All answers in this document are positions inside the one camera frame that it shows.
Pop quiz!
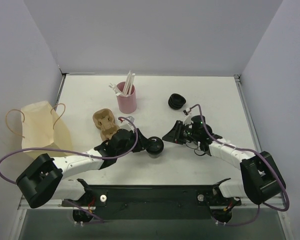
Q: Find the brown paper bag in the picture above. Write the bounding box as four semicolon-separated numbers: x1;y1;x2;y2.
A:
5;100;73;161

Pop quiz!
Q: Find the pink straw holder cup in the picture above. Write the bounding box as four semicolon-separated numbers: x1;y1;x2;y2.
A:
116;85;137;114

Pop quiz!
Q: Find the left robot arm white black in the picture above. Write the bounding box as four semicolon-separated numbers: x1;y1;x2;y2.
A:
16;129;156;209

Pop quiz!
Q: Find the dark translucent coffee cup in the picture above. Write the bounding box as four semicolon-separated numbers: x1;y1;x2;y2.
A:
148;153;161;159

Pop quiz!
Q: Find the stack of black lids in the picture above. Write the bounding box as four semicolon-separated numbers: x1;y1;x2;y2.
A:
168;93;186;110

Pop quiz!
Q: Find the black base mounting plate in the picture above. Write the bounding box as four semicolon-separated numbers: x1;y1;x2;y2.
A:
70;185;242;224

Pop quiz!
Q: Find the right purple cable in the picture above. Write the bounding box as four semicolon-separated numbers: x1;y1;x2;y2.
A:
187;104;290;226

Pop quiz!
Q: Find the black cup lid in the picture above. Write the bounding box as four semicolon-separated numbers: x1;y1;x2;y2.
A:
146;136;164;156

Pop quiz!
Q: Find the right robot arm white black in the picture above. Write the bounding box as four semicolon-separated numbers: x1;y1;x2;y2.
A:
162;115;286;205

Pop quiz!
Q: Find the brown cardboard cup carrier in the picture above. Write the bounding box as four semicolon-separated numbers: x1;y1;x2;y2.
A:
92;108;120;141

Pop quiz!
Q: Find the white paper straw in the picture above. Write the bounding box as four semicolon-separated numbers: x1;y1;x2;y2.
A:
122;71;132;96
126;73;136;96

